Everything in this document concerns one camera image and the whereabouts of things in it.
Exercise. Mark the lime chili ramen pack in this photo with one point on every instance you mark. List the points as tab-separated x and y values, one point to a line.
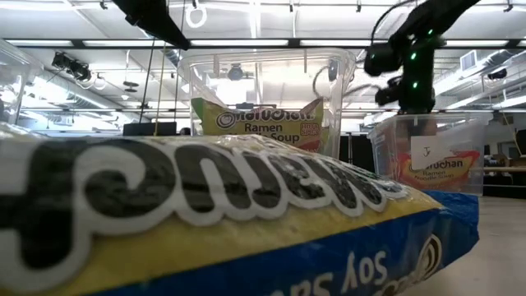
255	127

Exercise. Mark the person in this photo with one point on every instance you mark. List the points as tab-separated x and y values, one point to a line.
185	131

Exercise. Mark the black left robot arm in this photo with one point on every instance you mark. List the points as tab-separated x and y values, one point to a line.
156	20

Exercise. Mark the blue Maruchan ramen pack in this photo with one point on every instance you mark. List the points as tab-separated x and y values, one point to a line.
205	230

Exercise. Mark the black ceiling device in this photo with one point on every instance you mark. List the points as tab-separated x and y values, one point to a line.
72	66

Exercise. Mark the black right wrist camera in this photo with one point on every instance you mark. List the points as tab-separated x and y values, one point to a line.
380	59

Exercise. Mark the black monitor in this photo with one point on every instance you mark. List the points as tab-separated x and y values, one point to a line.
148	129

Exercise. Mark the red Maruchan ramen pack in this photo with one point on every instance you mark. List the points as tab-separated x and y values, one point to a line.
460	172

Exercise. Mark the black partition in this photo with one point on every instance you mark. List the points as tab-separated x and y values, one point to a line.
357	152

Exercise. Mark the overhead camera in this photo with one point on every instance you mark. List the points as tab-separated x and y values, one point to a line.
235	74

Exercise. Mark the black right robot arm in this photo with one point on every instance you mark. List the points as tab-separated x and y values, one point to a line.
435	16

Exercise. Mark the clear plastic bin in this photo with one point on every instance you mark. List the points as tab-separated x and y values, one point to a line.
267	82
16	82
386	164

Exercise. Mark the ceiling light strip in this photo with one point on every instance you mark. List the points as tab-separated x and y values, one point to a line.
119	43
238	42
39	42
333	43
476	43

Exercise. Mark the white air vent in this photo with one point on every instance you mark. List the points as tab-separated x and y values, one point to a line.
468	60

